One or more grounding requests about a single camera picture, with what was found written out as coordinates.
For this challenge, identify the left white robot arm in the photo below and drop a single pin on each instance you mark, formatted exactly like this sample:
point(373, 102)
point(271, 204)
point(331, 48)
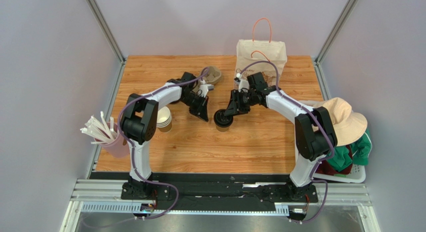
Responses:
point(138, 123)

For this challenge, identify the single black cup lid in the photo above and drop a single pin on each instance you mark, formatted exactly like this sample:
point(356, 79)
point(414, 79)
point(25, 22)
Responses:
point(221, 120)

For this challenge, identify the stack of paper cups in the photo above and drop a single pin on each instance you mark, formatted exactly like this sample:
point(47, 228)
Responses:
point(164, 120)

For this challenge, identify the white plastic basket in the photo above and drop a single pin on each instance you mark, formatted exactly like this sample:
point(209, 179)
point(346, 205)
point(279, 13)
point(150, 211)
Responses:
point(343, 178)

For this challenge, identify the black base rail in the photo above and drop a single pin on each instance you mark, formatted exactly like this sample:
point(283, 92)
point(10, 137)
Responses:
point(221, 192)

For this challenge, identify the stack of black lids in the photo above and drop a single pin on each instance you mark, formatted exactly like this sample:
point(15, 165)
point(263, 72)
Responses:
point(175, 102)

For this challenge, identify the single brown paper cup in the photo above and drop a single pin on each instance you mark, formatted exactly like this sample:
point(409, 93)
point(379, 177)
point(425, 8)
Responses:
point(222, 128)

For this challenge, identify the aluminium frame base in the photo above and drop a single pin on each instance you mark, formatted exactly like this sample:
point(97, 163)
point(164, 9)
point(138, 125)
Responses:
point(104, 196)

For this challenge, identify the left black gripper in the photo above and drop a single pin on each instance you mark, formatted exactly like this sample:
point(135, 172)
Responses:
point(201, 110)

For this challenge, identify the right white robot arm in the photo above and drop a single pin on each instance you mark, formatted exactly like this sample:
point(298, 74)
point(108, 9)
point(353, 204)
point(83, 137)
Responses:
point(314, 132)

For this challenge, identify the paper takeout bag orange handles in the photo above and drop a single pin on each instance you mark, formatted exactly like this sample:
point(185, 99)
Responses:
point(266, 56)

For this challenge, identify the dark red garment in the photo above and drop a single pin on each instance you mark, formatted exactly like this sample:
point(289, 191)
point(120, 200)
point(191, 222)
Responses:
point(340, 164)

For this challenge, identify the pink cup with straws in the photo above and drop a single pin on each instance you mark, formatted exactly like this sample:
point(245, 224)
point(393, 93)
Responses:
point(105, 134)

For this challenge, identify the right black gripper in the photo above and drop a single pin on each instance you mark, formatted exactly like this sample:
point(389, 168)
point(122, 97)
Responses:
point(237, 102)

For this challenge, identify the green garment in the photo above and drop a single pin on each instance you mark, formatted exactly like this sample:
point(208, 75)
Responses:
point(356, 153)

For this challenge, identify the beige bucket hat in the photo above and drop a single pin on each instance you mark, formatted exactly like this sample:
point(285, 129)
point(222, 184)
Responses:
point(349, 126)

